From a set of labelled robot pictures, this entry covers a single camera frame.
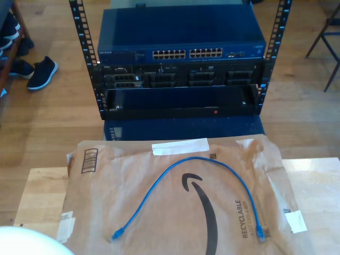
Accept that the blue network cable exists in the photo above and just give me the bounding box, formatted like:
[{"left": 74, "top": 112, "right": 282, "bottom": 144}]
[{"left": 110, "top": 156, "right": 266, "bottom": 244}]

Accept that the blue box under rack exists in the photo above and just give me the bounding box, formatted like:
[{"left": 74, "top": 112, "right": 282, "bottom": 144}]
[{"left": 103, "top": 116, "right": 266, "bottom": 141}]

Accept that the white tape strip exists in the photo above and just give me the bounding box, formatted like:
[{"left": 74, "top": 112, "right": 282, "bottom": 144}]
[{"left": 151, "top": 138, "right": 210, "bottom": 156}]

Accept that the black rack server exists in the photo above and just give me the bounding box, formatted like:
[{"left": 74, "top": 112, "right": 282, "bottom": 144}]
[{"left": 100, "top": 63, "right": 264, "bottom": 88}]

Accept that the brown paper mailing envelope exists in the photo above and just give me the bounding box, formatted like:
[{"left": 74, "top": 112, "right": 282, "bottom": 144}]
[{"left": 54, "top": 134, "right": 317, "bottom": 255}]

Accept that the dark sneaker white sole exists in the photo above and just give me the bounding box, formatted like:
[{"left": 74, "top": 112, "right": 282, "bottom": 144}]
[
  {"left": 0, "top": 37, "right": 13, "bottom": 51},
  {"left": 0, "top": 12, "right": 21, "bottom": 40},
  {"left": 9, "top": 58, "right": 35, "bottom": 80},
  {"left": 26, "top": 55, "right": 59, "bottom": 91}
]

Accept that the white crumpled paper label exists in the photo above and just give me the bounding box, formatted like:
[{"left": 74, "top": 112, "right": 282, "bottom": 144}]
[{"left": 56, "top": 211, "right": 77, "bottom": 244}]

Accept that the white square paper label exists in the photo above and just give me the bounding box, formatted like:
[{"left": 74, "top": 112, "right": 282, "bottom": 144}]
[{"left": 285, "top": 210, "right": 308, "bottom": 234}]

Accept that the dark shoe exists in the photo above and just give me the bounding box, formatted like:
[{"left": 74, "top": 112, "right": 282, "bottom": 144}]
[{"left": 15, "top": 37, "right": 35, "bottom": 57}]

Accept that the dark metal chair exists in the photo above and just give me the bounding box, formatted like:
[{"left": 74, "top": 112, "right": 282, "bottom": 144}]
[{"left": 304, "top": 4, "right": 340, "bottom": 93}]

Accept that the blue network switch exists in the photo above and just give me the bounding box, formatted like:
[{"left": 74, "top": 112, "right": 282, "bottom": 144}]
[{"left": 97, "top": 5, "right": 267, "bottom": 64}]

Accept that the black perforated rack frame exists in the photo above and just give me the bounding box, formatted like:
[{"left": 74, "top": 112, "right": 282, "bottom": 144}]
[{"left": 69, "top": 0, "right": 293, "bottom": 120}]

